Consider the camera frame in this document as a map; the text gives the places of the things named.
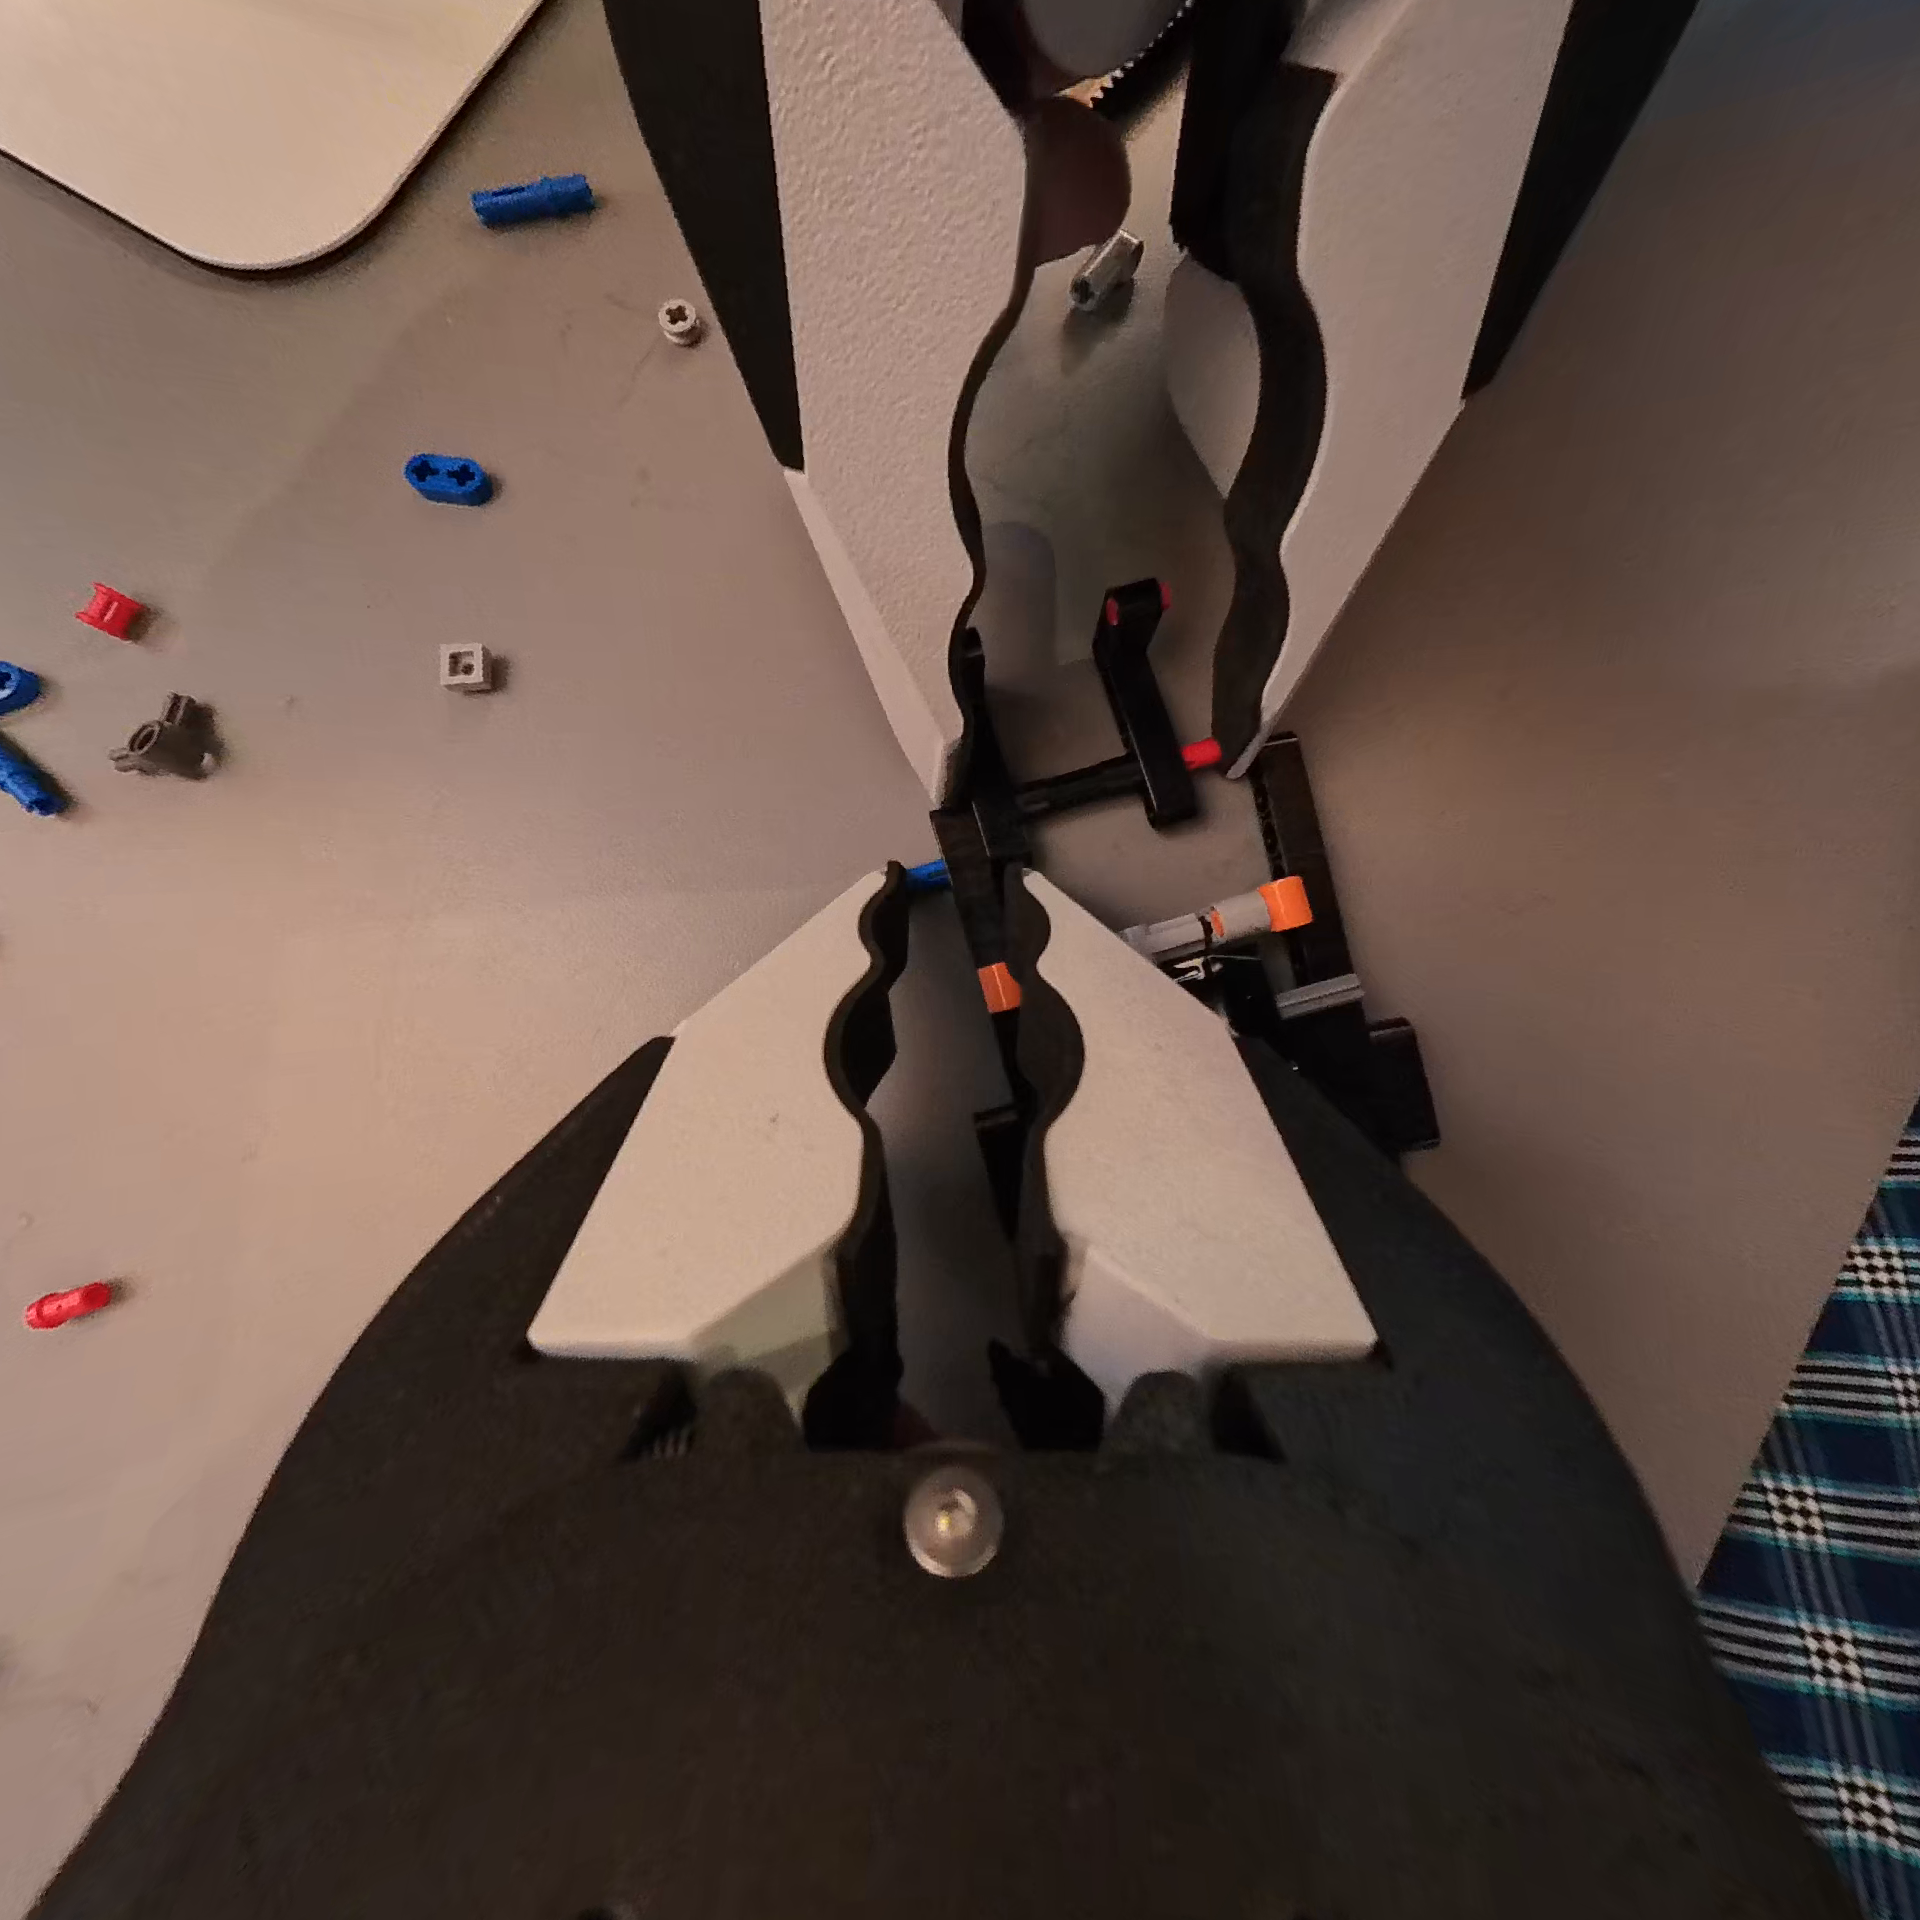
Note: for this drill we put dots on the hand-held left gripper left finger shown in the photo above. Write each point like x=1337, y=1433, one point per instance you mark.
x=704, y=1202

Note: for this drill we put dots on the blue lego axle pin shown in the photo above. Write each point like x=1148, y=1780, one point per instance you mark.
x=533, y=203
x=29, y=778

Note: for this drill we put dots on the blue two-hole lego liftarm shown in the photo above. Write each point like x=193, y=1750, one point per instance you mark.
x=449, y=478
x=13, y=687

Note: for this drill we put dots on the person's plaid shirt torso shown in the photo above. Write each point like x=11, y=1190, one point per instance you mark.
x=1845, y=1501

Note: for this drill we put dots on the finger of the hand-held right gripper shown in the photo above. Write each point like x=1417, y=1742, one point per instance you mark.
x=868, y=300
x=1411, y=300

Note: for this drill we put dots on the red lego bush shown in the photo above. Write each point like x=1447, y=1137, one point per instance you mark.
x=109, y=614

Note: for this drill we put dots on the light grey square lego piece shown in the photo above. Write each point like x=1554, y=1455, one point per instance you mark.
x=450, y=677

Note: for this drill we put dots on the light grey lego connector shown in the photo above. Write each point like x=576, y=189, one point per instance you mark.
x=1107, y=274

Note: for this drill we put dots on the grey lego bush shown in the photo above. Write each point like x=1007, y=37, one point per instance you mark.
x=667, y=333

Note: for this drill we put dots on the black lego liftarm blue pin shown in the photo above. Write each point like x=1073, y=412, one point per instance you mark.
x=983, y=841

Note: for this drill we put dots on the dark grey lego connector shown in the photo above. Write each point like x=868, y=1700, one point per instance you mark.
x=165, y=743

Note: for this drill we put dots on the black lego chassis assembly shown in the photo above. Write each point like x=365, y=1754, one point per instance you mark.
x=1306, y=841

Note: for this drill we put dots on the black lego liftarm axle tube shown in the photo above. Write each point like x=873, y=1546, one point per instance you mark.
x=1148, y=721

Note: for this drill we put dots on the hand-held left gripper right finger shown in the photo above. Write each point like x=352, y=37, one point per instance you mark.
x=1213, y=1202

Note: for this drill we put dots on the red lego pin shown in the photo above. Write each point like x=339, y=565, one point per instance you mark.
x=66, y=1306

